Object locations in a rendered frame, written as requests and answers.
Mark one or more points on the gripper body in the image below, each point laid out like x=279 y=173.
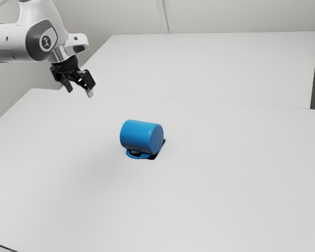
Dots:
x=65 y=67

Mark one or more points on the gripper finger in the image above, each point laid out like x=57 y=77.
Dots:
x=86 y=81
x=67 y=85

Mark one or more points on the blue mug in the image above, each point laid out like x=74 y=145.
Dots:
x=141 y=137

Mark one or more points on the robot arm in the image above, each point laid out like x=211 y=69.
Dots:
x=21 y=39

